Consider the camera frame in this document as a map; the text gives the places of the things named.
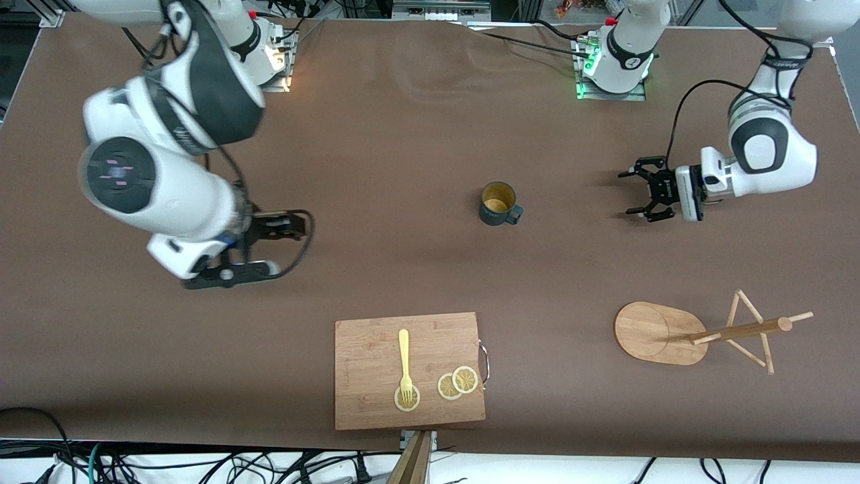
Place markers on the dark teal mug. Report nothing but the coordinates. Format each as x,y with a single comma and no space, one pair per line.
497,214

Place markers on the lemon slice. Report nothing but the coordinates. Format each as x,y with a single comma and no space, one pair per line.
411,402
465,379
445,388

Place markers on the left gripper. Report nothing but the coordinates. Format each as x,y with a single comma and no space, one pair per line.
665,190

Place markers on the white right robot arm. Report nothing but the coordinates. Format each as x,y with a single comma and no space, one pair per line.
181,195

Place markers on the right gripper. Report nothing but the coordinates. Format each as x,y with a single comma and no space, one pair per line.
267,227

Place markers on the yellow plastic fork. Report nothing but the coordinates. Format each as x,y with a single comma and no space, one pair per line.
404,349

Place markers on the grey box behind table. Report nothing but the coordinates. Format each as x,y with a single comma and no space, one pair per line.
440,8

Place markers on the small metal bracket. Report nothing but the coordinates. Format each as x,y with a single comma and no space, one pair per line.
433,440

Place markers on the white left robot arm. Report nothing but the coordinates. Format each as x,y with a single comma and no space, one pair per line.
766,154

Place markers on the brown table cover sheet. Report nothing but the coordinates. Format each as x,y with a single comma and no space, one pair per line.
430,269

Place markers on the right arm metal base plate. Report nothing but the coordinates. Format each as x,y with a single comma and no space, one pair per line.
282,81

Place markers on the wooden cutting board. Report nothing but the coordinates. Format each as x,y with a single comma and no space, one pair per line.
369,363

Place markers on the wooden post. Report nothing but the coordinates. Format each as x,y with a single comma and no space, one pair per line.
411,464

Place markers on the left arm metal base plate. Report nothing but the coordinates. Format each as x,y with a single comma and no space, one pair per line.
635,95

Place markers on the wooden cup rack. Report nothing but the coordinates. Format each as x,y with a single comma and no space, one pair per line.
662,333

